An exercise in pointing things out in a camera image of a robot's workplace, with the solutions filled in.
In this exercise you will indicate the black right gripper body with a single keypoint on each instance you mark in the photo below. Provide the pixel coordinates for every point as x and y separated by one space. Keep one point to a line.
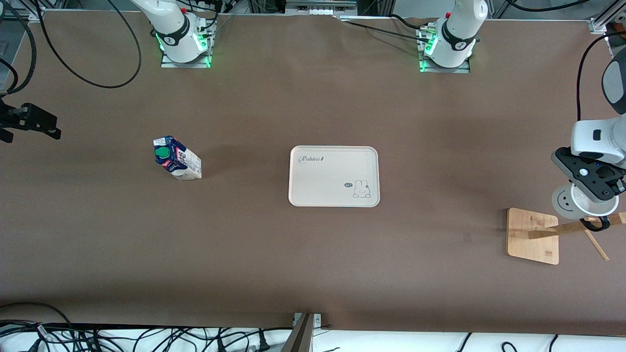
11 118

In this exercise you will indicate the blue white milk carton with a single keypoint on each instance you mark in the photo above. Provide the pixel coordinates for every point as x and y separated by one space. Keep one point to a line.
183 164

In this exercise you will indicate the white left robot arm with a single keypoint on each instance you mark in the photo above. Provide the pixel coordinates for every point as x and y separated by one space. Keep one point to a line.
459 29

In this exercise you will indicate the wooden cup stand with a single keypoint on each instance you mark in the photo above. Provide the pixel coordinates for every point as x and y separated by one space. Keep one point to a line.
530 239

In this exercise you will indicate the cream rabbit print tray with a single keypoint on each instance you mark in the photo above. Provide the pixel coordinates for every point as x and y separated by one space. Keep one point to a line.
332 176

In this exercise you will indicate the aluminium profile bar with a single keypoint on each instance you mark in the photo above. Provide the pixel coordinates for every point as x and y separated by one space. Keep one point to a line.
298 337

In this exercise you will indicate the metal corner bracket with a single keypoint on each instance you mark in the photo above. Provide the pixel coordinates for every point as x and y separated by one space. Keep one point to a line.
599 25
36 14

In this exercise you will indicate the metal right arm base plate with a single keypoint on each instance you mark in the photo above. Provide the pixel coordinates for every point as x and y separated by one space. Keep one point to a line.
186 64

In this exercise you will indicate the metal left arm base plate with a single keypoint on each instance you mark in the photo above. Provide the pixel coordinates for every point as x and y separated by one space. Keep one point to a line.
445 70

